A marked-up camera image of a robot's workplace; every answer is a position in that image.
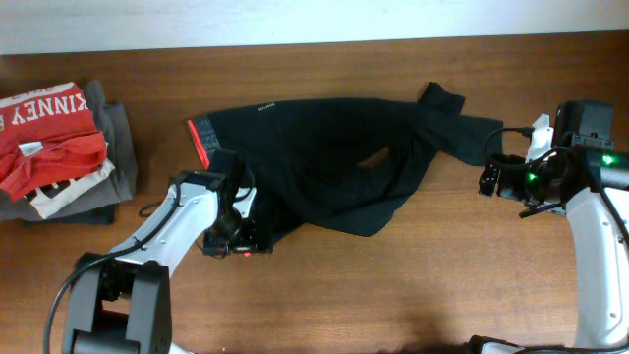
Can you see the black leggings with red waistband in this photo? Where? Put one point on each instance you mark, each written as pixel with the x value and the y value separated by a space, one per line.
pixel 345 164

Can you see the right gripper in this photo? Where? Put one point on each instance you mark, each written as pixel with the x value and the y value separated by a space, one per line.
pixel 508 186

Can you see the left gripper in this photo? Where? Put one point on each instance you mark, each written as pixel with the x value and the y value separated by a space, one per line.
pixel 257 236

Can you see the grey folded t-shirt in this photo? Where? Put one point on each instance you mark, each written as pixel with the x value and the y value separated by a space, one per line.
pixel 90 199

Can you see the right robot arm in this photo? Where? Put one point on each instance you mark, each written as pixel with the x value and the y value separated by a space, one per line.
pixel 598 218

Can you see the red folded t-shirt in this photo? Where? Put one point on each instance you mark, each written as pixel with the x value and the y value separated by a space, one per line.
pixel 47 135

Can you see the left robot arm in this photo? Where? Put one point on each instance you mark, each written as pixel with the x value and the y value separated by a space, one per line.
pixel 120 302

